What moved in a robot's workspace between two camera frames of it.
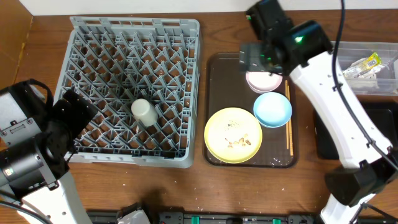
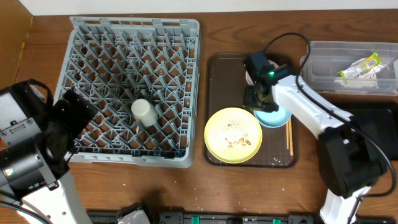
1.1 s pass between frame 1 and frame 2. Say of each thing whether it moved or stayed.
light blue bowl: stayed
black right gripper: moved
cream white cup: stayed
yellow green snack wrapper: stayed
